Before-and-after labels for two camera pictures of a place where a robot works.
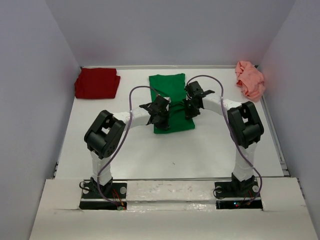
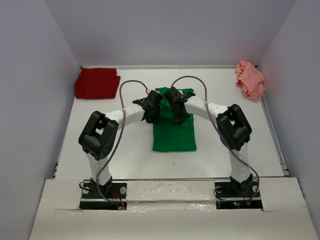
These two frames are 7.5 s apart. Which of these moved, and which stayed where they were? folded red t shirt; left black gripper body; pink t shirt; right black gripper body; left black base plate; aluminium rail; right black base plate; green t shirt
Moved: green t shirt; left black gripper body; right black gripper body
Stayed: pink t shirt; left black base plate; right black base plate; aluminium rail; folded red t shirt
